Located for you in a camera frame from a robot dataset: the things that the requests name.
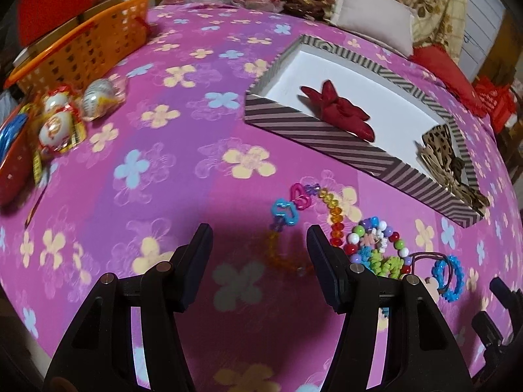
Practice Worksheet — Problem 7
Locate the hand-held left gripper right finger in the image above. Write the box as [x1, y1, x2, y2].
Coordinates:
[306, 224, 475, 392]

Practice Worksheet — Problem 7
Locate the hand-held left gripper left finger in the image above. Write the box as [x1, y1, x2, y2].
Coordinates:
[43, 222, 214, 392]

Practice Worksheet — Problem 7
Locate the red ruffled cushion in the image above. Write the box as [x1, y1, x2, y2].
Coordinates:
[411, 45, 485, 116]

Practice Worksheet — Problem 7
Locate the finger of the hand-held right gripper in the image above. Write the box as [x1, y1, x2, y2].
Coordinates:
[489, 277, 523, 320]
[471, 311, 506, 350]

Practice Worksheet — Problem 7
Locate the cream floral quilt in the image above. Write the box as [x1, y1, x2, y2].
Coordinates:
[360, 0, 469, 50]

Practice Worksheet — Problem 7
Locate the rainbow crystal bead chain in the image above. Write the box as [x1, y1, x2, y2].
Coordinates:
[267, 184, 345, 275]

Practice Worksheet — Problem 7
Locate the multicolour round bead bracelet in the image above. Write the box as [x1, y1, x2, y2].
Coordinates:
[343, 217, 414, 279]

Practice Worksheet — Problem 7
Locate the pink floral blanket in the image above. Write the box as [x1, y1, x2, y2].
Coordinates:
[0, 2, 516, 392]

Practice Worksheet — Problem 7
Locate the striped cardboard box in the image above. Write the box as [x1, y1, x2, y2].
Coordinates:
[244, 35, 487, 228]

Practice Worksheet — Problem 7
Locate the thin brown hair tie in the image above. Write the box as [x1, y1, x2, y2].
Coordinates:
[409, 252, 450, 295]

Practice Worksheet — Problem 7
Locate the white pillow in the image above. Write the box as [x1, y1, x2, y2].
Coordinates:
[329, 0, 416, 56]

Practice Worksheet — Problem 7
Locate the red shopping bag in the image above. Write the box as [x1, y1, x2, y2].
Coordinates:
[474, 75, 518, 132]

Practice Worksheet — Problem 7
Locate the red paper box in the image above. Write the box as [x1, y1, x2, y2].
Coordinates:
[18, 0, 111, 47]

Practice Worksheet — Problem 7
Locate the leopard print bow hair tie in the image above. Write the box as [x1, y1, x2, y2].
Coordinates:
[414, 124, 490, 213]

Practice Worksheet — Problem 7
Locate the green flower bead bracelet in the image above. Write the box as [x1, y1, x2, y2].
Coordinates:
[360, 249, 404, 281]

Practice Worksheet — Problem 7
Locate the blue bead bracelet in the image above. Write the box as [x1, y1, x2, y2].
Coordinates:
[431, 254, 466, 303]

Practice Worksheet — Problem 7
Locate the orange plastic basket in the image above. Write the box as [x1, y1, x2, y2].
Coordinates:
[4, 0, 158, 94]

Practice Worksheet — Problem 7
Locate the red bow hair clip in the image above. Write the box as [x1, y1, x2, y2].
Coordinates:
[300, 81, 374, 143]

